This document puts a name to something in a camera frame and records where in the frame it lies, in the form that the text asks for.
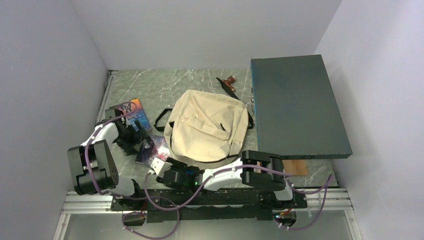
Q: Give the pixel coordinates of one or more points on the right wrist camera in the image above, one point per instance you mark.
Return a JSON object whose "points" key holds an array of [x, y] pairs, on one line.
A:
{"points": [[160, 167]]}

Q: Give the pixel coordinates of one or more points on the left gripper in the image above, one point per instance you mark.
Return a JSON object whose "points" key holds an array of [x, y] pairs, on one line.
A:
{"points": [[128, 147]]}

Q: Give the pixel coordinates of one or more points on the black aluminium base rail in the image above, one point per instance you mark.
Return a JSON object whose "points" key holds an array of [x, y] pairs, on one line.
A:
{"points": [[227, 203]]}

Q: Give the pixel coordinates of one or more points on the blue Jane Eyre book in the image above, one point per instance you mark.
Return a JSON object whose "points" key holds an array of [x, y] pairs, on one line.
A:
{"points": [[137, 114]]}

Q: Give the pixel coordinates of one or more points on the dark network switch box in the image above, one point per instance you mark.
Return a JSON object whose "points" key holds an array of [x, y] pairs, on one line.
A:
{"points": [[296, 112]]}

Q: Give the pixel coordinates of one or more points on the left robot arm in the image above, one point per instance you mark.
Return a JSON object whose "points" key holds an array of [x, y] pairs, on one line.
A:
{"points": [[92, 166]]}

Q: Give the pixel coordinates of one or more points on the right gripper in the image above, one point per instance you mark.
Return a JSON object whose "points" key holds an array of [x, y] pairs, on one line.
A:
{"points": [[177, 164]]}

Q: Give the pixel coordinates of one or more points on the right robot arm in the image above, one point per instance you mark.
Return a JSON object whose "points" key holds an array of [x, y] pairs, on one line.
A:
{"points": [[260, 170]]}

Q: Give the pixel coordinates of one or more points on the dark glossy paperback book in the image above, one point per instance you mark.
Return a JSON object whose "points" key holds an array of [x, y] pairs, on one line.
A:
{"points": [[154, 147]]}

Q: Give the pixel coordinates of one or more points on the beige canvas backpack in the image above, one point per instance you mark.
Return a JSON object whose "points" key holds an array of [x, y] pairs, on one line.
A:
{"points": [[204, 129]]}

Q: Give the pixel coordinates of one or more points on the wooden board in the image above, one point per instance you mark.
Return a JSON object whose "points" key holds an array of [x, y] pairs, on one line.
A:
{"points": [[297, 167]]}

